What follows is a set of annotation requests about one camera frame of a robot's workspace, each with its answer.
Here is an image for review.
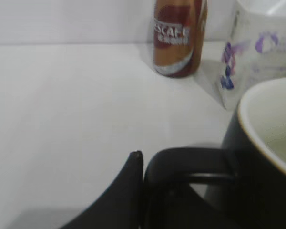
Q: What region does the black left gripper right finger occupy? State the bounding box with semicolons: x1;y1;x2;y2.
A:
143;174;238;229

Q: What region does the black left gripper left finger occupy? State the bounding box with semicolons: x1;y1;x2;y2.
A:
61;151;143;229

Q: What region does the black mug white interior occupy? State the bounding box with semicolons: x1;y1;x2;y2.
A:
145;78;286;229

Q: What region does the brown nescafe coffee bottle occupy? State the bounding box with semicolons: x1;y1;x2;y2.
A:
153;0;208;78

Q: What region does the white milk bottle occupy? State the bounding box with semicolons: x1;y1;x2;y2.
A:
216;0;286;110

